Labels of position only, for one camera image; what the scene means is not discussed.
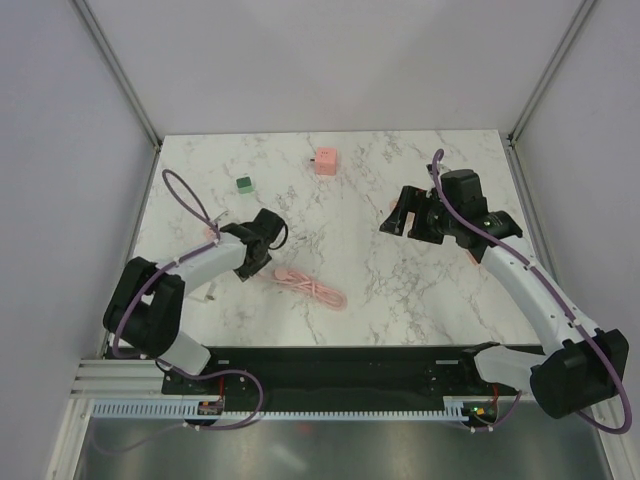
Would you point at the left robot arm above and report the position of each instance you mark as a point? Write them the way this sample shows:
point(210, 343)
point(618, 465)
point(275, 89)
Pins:
point(146, 307)

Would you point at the beige deer cube socket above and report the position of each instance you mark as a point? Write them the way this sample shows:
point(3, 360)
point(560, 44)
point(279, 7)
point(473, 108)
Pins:
point(472, 258)

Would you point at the pink cube socket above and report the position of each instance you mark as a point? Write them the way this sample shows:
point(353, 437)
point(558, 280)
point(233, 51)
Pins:
point(325, 161)

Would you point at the white slotted cable duct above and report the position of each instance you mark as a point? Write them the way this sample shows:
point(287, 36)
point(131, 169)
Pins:
point(182, 409)

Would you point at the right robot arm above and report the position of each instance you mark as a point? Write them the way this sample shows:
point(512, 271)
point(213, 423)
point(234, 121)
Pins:
point(580, 363)

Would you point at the green cube plug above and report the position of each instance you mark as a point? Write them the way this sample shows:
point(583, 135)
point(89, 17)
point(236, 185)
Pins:
point(245, 185)

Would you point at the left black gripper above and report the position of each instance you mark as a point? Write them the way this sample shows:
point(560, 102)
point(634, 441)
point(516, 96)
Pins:
point(246, 271)

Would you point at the white charger adapter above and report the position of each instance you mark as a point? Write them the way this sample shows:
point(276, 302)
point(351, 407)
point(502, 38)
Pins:
point(205, 293)

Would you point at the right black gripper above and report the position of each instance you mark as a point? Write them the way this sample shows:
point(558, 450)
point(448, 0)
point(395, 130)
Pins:
point(414, 200)

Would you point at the pink power strip with cord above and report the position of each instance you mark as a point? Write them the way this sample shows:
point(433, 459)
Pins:
point(293, 280)

